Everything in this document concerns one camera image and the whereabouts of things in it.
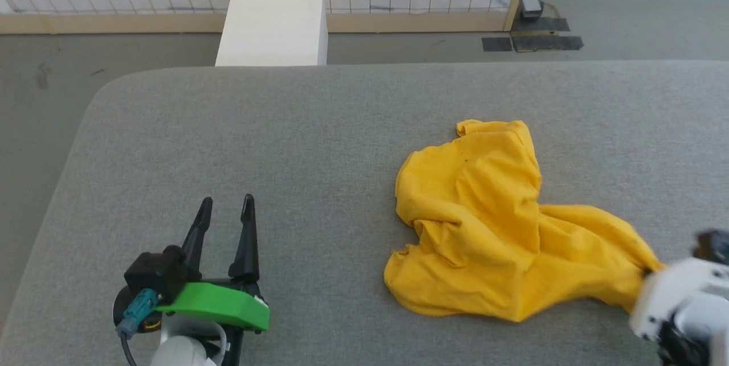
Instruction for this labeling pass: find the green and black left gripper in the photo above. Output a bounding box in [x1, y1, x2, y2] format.
[155, 194, 271, 334]

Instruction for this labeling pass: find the grey fabric sofa seat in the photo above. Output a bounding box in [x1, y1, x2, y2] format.
[0, 60, 729, 366]

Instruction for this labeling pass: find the dark grey floor plate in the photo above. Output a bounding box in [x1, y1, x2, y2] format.
[511, 17, 571, 33]

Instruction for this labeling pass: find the yellow garment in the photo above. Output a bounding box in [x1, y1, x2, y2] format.
[384, 120, 665, 323]

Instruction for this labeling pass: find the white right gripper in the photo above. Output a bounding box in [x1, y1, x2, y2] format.
[629, 257, 729, 349]

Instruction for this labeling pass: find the long black floor mat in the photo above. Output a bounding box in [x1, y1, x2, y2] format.
[511, 34, 584, 52]

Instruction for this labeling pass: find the teal plug black cable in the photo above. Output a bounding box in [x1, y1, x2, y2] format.
[116, 289, 161, 366]

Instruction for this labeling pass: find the white box pedestal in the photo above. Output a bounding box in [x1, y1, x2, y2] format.
[215, 0, 329, 67]

